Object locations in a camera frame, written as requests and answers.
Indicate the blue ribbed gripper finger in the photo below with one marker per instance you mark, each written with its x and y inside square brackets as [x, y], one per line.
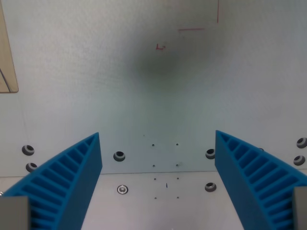
[235, 172]
[79, 172]

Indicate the silver screw head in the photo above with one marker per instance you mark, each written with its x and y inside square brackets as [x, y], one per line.
[122, 189]

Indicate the light wooden board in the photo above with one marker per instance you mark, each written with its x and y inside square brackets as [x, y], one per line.
[6, 60]

